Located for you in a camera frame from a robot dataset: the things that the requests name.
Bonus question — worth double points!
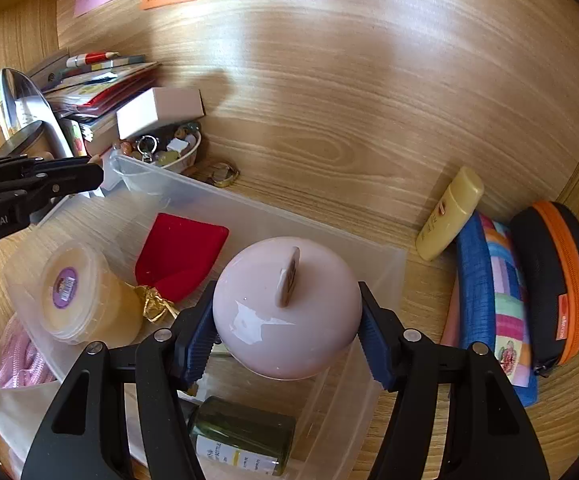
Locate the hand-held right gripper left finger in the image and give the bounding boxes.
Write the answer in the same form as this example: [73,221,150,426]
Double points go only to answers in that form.
[21,280,220,480]

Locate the fruit printed box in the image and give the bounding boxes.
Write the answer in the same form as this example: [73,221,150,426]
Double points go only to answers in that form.
[62,120,90,158]

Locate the white bowl of beads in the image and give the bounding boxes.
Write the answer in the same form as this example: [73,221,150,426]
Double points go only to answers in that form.
[112,122,203,181]

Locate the black orange zipper case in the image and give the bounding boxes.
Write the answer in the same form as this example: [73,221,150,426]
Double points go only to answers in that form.
[509,201,579,378]

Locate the metal ring clip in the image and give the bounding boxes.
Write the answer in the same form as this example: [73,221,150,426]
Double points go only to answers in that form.
[207,160,241,188]

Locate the brown ceramic mug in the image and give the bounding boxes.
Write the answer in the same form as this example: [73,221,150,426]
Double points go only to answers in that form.
[0,122,45,161]

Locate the wooden desktop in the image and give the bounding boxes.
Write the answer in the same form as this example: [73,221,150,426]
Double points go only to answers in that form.
[0,160,579,480]

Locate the small white box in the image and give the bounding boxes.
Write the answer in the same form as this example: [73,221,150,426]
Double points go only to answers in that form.
[116,86,205,140]

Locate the dark green spray bottle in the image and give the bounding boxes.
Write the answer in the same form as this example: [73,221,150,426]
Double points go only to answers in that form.
[187,395,297,477]

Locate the pink flat case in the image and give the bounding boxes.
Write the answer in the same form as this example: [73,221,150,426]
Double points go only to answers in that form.
[439,280,463,348]

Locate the blue patchwork zipper pouch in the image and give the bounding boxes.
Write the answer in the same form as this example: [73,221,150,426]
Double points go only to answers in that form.
[457,211,540,408]

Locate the yellow slime tub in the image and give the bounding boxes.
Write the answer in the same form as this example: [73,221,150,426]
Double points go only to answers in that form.
[38,240,145,346]

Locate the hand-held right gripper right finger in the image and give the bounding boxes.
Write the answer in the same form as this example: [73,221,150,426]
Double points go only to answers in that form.
[357,281,550,480]

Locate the pink rope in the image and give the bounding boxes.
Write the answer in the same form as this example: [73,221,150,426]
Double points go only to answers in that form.
[0,312,58,388]

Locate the clear plastic bin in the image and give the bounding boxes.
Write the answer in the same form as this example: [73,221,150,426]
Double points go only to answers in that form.
[7,152,407,480]

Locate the red pencil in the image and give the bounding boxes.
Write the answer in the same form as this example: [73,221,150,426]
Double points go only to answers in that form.
[66,50,120,68]

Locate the small yellow bottle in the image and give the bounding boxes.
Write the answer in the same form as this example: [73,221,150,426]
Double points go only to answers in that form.
[415,166,485,262]

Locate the stack of booklets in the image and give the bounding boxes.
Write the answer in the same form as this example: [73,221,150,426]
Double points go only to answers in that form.
[30,50,163,141]

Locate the pink ceramic apple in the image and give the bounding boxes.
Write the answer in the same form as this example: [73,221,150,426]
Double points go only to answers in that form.
[213,236,363,380]

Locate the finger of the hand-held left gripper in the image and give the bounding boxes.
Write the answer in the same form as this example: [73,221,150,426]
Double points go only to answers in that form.
[0,156,40,182]
[20,156,105,211]

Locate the red velvet drawstring pouch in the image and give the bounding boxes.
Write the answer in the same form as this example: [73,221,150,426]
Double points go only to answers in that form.
[134,212,230,323]

